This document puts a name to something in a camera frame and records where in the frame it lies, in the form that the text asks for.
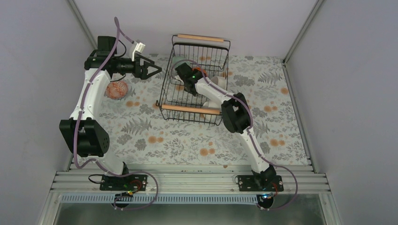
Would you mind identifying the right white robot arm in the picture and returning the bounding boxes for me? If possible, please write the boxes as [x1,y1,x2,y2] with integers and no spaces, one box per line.
[171,60,276,191]

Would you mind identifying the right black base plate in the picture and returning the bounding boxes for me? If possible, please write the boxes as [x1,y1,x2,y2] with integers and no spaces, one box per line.
[234,175,284,192]

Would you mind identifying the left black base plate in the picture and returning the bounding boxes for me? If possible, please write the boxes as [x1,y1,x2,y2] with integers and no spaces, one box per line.
[99,174,148,192]

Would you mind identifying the white round bowl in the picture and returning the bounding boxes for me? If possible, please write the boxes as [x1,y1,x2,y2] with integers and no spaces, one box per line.
[200,100,221,123]

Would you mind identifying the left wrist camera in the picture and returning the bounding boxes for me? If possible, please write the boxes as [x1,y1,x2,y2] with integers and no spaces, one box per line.
[129,41,145,61]

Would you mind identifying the orange bowl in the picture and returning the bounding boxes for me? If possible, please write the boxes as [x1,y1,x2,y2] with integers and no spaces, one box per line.
[192,67,208,77]

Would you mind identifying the floral table mat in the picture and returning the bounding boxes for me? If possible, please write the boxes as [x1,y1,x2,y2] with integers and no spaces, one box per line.
[98,56,307,165]

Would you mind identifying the aluminium mounting rail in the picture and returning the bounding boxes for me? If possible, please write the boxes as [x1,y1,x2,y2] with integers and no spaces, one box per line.
[50,165,331,194]

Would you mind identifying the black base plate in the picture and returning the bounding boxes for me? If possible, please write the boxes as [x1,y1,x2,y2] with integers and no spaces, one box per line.
[234,175,284,192]
[99,174,148,192]

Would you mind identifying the white cylindrical bowl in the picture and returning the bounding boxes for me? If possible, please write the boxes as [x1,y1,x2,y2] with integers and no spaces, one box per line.
[211,76,227,90]

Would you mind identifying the black wire dish rack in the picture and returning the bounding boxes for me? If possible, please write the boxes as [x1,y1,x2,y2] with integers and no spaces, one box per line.
[156,34,230,125]

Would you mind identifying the mint green bowl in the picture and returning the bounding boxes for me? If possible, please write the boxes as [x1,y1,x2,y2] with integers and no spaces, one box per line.
[171,56,186,67]

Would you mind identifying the red patterned bowl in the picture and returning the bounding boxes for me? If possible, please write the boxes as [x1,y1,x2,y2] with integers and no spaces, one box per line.
[105,81,128,100]

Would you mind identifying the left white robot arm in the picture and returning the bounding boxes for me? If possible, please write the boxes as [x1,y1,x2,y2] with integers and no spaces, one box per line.
[59,36,162,190]

